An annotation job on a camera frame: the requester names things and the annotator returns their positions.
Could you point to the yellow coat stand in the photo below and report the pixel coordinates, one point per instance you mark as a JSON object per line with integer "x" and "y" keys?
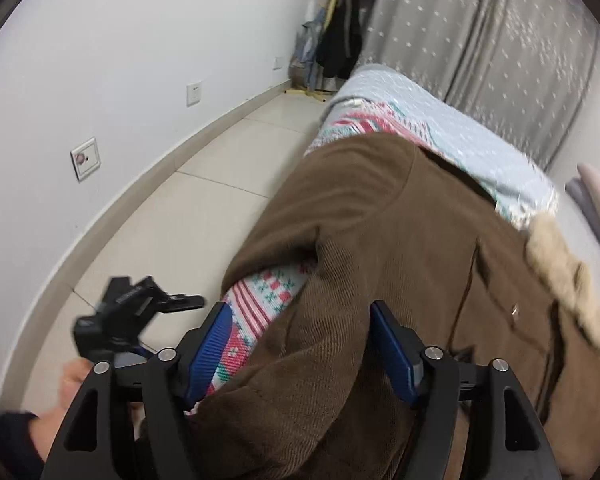
{"x": 332, "y": 0}

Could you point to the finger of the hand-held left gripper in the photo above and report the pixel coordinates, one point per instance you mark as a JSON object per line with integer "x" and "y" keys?
{"x": 142, "y": 350}
{"x": 182, "y": 303}

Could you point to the small white wall socket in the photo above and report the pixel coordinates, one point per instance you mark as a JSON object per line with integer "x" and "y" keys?
{"x": 279, "y": 63}

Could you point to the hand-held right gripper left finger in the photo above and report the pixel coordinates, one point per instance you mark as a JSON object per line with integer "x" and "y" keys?
{"x": 212, "y": 350}

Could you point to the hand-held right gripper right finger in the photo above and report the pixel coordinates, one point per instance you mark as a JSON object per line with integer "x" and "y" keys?
{"x": 392, "y": 350}

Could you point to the grey patterned curtain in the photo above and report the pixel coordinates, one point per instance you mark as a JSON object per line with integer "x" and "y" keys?
{"x": 480, "y": 35}

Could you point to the light blue quilt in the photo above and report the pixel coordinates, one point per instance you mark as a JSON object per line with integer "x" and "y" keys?
{"x": 430, "y": 110}

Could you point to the wall socket with red centre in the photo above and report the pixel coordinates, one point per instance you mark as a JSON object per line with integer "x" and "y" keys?
{"x": 85, "y": 159}

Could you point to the black hanging clothes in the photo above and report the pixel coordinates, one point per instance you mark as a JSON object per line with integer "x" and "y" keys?
{"x": 337, "y": 45}

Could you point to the red green printed blanket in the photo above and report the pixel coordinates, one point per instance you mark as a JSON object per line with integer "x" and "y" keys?
{"x": 265, "y": 295}

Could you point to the person's left hand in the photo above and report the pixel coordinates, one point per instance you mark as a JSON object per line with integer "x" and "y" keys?
{"x": 47, "y": 425}

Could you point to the blue grey hanging bag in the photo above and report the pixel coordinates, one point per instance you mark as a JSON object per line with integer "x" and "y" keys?
{"x": 305, "y": 55}

